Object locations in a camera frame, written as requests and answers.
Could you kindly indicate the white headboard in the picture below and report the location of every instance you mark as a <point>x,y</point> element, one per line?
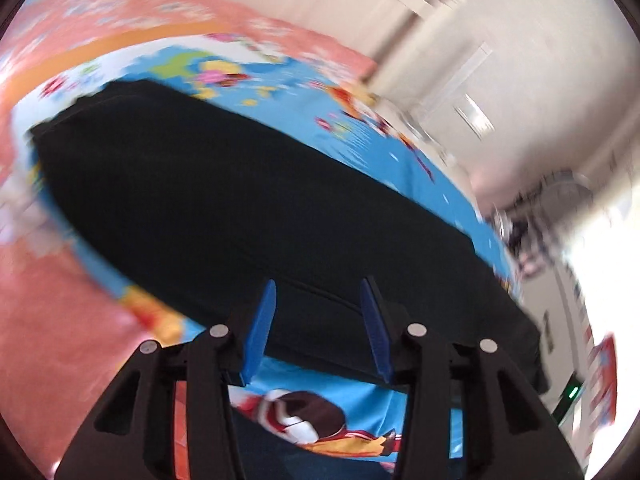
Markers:
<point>415,0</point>

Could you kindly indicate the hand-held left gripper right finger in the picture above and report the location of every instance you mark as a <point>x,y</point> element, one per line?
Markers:
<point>375,330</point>

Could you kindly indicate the red paper decoration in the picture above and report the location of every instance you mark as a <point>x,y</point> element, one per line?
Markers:
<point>604,380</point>

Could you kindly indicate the standing fan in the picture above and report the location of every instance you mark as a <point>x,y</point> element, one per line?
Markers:
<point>565,190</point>

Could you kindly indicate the dark object with green light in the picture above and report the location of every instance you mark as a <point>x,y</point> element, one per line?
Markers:
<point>570,397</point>

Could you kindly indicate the black pants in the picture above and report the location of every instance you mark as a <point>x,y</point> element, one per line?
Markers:
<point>225,200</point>

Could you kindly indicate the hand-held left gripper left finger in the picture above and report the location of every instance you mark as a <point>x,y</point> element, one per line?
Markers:
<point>260,330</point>

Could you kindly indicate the white cabinet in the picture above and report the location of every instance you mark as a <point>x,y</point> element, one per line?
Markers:
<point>575,310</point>

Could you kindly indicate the pink floral bedsheet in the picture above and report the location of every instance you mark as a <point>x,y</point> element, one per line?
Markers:
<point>50,350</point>

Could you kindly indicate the printed cartoon blanket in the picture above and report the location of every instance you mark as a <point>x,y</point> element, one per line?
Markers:
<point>425,180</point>

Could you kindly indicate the grey wall socket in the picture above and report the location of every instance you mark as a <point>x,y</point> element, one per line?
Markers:
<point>472,112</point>

